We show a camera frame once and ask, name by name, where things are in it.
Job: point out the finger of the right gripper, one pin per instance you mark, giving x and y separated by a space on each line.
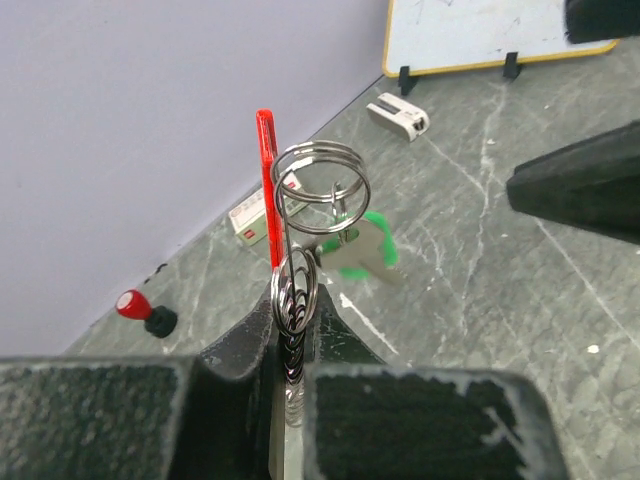
599 20
591 185

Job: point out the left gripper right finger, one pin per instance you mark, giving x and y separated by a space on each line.
365 419

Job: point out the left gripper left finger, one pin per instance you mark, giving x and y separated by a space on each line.
200 416

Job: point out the green capped silver key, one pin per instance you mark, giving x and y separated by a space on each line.
365 250

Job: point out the red handled metal keyring holder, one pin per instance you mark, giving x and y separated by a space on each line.
294 287

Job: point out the red black stamp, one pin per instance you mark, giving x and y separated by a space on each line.
159 321

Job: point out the yellow framed whiteboard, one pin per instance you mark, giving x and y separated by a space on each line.
433 37

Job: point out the white stapler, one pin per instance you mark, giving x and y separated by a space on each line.
398 116

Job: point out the white green staple box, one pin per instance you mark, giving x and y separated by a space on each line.
248 218

